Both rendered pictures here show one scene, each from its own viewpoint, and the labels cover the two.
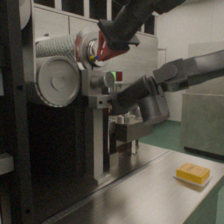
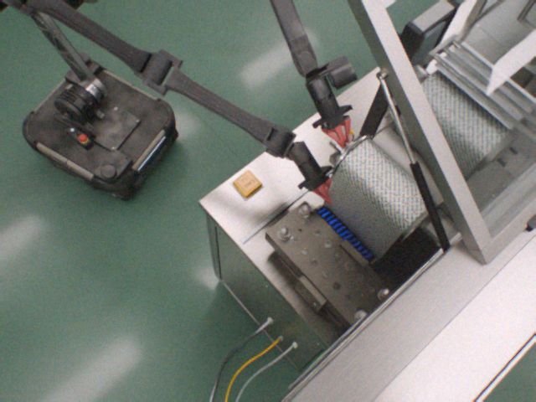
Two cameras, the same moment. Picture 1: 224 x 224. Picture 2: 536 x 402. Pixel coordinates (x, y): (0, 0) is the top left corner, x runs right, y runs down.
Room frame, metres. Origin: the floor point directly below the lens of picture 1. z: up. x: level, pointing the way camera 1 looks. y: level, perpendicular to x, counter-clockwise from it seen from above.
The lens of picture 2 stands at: (1.30, -0.18, 2.47)
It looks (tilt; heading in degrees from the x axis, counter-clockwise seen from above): 67 degrees down; 179
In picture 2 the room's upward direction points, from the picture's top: 7 degrees clockwise
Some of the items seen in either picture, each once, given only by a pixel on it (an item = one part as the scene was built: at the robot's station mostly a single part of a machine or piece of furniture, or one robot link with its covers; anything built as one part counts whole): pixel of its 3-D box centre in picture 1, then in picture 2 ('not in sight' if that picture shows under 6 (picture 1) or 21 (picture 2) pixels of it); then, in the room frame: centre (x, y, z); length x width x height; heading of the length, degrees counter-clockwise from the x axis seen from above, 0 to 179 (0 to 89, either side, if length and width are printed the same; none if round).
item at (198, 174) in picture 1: (193, 172); (247, 183); (0.56, -0.24, 0.91); 0.07 x 0.07 x 0.02; 47
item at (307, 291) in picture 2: not in sight; (309, 294); (0.92, -0.01, 0.96); 0.10 x 0.03 x 0.11; 47
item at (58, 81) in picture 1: (35, 80); (407, 173); (0.60, 0.22, 1.17); 0.26 x 0.12 x 0.12; 47
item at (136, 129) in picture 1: (101, 121); (330, 267); (0.85, 0.04, 1.00); 0.40 x 0.16 x 0.06; 47
